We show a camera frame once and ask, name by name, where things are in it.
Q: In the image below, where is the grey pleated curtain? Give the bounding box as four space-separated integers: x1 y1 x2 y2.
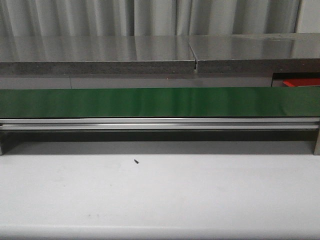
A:
0 0 302 37

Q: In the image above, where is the grey stone counter left slab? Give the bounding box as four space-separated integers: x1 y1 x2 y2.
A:
0 36 196 75

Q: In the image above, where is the grey stone counter right slab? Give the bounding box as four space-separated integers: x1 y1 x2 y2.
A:
188 33 320 74

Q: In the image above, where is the green conveyor belt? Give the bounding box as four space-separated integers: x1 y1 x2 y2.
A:
0 87 320 119

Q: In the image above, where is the right conveyor support leg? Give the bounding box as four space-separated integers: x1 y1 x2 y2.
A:
310 129 320 156

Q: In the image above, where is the grey stone counter slab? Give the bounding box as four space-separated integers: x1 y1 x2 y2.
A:
188 33 320 74
0 36 196 75

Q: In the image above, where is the aluminium conveyor frame rail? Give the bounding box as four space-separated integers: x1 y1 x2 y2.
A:
0 117 320 131

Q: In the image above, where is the red plastic bin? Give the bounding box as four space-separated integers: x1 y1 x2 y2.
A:
282 78 320 87

